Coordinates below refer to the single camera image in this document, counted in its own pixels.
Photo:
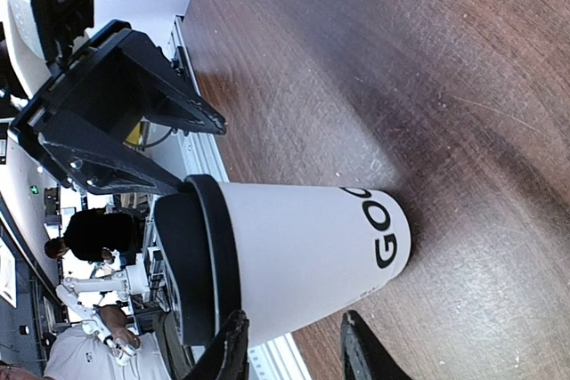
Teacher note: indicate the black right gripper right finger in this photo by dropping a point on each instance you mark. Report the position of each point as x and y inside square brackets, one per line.
[363, 355]

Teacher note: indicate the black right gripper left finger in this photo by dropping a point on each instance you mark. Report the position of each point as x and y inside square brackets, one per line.
[226, 357]

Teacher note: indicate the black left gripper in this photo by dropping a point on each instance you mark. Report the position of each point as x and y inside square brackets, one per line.
[75, 127]

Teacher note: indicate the white paper coffee cup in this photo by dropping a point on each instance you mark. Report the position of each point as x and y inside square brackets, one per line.
[306, 252]

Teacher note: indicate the black plastic cup lid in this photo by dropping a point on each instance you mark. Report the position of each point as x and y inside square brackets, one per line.
[195, 231]

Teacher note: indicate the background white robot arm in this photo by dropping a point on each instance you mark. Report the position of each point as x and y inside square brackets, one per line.
[102, 286]

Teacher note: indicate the person in black shirt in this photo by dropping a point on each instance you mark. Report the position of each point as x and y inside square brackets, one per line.
[93, 235]

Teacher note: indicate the person in white shirt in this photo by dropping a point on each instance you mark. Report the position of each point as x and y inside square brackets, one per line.
[76, 355]

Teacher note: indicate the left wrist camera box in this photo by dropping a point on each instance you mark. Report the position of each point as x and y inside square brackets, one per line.
[49, 28]

